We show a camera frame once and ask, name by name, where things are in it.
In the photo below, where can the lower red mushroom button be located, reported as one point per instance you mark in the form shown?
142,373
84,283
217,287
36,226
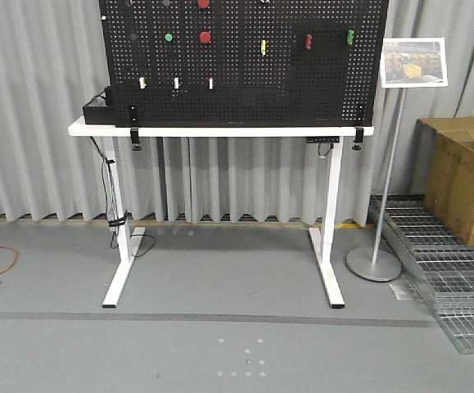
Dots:
205,37

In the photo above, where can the red mushroom button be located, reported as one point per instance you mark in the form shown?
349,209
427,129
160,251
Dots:
203,3
205,37

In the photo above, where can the upper red mushroom button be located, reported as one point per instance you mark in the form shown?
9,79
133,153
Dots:
203,3

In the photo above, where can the desk control panel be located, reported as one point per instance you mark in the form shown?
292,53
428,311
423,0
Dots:
326,139

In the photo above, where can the right black pegboard clamp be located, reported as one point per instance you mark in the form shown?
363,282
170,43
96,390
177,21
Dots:
359,130

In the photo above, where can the black pegboard clamp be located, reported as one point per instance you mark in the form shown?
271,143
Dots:
359,130
134,133

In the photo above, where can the left black pegboard clamp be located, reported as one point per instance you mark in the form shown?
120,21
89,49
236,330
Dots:
134,133

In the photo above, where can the white standing desk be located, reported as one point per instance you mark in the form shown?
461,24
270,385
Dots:
130,239

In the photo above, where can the black perforated pegboard panel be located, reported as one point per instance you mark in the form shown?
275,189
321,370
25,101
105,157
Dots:
290,86

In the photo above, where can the black box on desk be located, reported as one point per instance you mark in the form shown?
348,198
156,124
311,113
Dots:
100,109

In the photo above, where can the sign stand with photo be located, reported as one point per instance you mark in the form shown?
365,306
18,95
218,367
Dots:
405,63

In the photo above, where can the brown cardboard box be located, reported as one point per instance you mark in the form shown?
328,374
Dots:
450,189

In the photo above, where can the metal floor grating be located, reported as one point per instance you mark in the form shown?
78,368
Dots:
438,264

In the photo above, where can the grey curtain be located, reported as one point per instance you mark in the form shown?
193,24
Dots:
52,61

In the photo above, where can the yellow-tipped white rocker switch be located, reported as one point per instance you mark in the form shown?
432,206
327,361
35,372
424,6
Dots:
142,82

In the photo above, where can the red toggle switch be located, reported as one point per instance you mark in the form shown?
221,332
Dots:
308,41

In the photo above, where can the green toggle switch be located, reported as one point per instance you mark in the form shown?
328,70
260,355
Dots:
350,37

